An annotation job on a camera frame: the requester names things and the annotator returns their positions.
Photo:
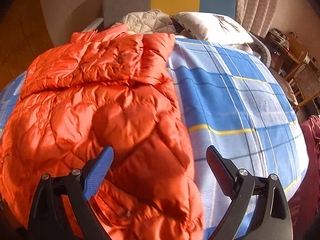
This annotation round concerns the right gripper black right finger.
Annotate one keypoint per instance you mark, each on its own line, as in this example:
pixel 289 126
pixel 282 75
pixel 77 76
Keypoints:
pixel 271 217

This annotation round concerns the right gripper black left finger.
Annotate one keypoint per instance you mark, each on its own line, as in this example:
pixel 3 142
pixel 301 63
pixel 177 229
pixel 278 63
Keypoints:
pixel 48 218

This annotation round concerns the orange quilted down jacket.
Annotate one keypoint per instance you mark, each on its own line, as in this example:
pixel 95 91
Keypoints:
pixel 108 88

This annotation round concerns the maroon cloth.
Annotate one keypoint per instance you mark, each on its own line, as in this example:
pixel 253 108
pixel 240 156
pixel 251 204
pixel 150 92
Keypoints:
pixel 304 205

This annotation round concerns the blue plaid bed sheet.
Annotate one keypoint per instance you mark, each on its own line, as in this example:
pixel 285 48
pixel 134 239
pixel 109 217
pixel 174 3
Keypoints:
pixel 229 99

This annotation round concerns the wooden rattan chair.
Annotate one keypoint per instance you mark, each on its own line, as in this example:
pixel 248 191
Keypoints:
pixel 306 81

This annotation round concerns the wooden desk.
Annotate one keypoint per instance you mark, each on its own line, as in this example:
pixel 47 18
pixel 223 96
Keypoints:
pixel 289 50

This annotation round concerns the desk clutter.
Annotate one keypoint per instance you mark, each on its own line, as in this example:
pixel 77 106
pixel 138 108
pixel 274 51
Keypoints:
pixel 279 37

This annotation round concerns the white printed pillow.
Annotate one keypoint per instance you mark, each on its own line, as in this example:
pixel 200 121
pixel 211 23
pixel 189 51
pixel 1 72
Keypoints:
pixel 213 28

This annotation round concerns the right pink curtain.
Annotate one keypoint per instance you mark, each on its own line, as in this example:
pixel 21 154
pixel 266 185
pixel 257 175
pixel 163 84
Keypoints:
pixel 256 16

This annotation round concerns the beige quilted jacket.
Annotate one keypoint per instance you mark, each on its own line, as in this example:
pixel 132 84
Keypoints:
pixel 147 22

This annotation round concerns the white bed side rail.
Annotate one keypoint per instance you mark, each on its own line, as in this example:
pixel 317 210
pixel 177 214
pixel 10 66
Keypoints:
pixel 93 25

